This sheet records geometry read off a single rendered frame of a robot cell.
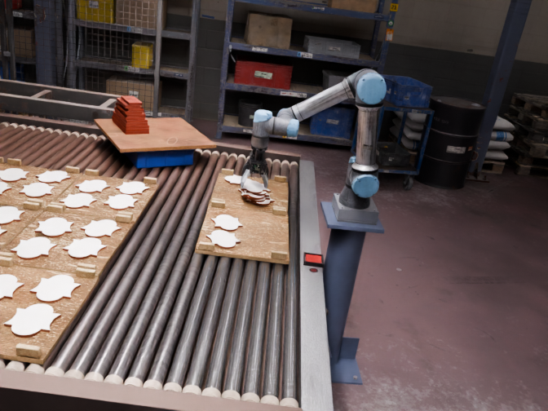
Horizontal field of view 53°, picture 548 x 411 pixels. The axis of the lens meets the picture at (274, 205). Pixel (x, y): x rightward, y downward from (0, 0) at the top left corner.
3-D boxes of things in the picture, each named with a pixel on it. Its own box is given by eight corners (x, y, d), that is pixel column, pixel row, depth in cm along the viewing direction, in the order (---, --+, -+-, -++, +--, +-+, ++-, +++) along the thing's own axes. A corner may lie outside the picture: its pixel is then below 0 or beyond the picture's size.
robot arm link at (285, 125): (298, 115, 240) (274, 112, 239) (299, 122, 230) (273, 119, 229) (296, 132, 243) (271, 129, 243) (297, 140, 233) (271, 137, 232)
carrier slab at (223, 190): (287, 184, 278) (288, 181, 277) (287, 218, 240) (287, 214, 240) (218, 175, 277) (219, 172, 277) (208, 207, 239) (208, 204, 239)
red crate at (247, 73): (287, 83, 675) (290, 60, 664) (289, 90, 634) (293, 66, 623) (234, 77, 669) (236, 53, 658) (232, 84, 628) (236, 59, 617)
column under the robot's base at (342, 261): (350, 339, 319) (381, 203, 285) (362, 385, 285) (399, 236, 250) (285, 333, 316) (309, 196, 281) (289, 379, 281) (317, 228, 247)
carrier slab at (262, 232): (287, 218, 240) (288, 214, 240) (289, 264, 203) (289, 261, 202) (208, 208, 239) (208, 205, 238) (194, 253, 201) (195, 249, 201)
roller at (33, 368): (185, 153, 314) (186, 145, 313) (37, 395, 135) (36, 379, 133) (177, 152, 314) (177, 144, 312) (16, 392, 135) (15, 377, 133)
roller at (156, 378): (237, 161, 315) (238, 152, 313) (156, 411, 136) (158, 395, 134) (228, 160, 315) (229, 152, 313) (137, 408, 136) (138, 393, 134)
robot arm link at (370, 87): (373, 187, 253) (382, 68, 231) (379, 201, 240) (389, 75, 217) (347, 187, 254) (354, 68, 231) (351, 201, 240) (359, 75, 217)
